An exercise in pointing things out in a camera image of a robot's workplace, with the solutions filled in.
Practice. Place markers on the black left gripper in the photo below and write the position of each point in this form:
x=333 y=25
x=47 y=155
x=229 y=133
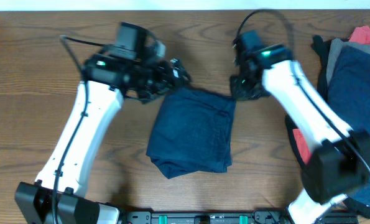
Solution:
x=163 y=84

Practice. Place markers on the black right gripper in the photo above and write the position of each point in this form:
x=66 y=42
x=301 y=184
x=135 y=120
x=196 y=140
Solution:
x=234 y=82

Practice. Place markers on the navy blue shorts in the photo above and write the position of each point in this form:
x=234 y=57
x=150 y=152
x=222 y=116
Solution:
x=191 y=133

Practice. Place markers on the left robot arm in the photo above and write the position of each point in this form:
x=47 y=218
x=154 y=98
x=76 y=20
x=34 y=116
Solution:
x=58 y=193

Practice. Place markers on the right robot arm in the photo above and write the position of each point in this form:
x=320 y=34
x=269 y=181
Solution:
x=337 y=165

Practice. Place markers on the pile of folded clothes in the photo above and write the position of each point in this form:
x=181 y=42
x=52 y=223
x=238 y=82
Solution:
x=344 y=80

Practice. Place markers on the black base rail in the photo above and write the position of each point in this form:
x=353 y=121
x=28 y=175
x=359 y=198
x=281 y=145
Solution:
x=256 y=217

